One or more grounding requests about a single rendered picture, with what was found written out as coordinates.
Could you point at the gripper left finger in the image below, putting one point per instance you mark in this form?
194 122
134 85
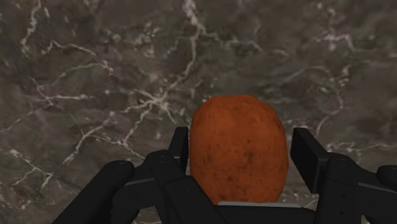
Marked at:
161 183

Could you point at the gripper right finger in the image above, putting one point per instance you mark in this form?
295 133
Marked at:
338 183

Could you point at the orange-brown potato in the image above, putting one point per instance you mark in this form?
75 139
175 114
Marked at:
238 149

